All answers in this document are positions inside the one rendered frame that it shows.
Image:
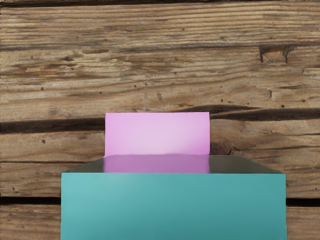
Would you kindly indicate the pink block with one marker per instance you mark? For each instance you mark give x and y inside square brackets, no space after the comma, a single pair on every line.
[157,133]

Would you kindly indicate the teal block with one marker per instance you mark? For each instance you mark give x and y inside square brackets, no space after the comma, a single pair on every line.
[172,205]

